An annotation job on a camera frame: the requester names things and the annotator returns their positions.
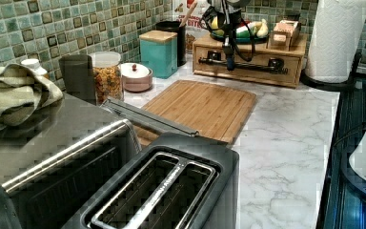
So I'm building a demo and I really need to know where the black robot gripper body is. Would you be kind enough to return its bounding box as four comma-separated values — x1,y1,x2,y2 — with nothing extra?
201,0,246,48

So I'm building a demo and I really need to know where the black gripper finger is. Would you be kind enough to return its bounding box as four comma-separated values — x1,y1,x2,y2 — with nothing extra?
224,47,234,71

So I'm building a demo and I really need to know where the wooden drawer with black handle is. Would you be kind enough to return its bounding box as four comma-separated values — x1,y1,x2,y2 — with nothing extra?
193,52,301,88

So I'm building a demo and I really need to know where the wooden drawer cabinet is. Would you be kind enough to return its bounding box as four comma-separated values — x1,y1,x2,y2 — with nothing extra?
193,34,307,73

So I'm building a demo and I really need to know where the plate of toy fruit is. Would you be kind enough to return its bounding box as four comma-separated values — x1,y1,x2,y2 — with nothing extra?
211,18,269,44

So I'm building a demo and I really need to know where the cereal box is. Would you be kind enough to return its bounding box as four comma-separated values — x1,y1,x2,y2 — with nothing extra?
173,0,210,53

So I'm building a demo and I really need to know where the wooden spoon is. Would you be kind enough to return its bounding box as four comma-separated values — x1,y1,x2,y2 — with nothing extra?
179,0,197,28

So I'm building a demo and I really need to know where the black utensil holder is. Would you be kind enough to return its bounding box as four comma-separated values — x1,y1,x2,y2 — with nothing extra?
154,20,188,68

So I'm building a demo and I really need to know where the small wooden rack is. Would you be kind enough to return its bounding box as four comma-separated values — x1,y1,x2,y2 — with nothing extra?
267,20,301,51

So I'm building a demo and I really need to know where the bamboo cutting board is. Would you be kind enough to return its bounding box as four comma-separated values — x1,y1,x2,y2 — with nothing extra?
143,80,256,145

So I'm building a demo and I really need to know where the teal box with wooden lid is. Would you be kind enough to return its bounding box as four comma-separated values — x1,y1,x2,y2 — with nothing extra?
139,30,177,79

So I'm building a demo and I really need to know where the pink ceramic lidded pot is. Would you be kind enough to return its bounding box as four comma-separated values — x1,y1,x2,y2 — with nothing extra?
120,63,153,93

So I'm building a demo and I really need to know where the white paper towel roll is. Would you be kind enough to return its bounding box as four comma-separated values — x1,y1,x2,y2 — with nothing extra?
305,0,366,83

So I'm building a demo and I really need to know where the glass jar of cereal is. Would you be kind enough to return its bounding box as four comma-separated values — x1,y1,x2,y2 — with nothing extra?
90,52,124,104

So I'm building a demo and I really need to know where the black paper towel stand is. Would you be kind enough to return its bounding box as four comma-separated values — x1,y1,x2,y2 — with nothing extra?
300,52,362,92

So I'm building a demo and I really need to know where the black toaster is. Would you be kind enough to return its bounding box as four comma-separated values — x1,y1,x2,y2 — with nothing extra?
61,133,239,229

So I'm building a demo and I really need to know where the dark grey canister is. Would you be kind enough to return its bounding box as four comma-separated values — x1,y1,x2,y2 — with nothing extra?
59,54,96,105

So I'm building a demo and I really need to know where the white bottle with cap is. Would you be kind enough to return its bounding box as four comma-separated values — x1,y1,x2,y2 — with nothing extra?
21,58,49,78

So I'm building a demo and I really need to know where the stainless steel toaster oven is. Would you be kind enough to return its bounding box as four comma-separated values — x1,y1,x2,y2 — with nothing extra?
0,94,141,229

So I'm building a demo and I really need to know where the beige folded towel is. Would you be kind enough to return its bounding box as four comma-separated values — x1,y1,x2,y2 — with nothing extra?
0,64,63,131

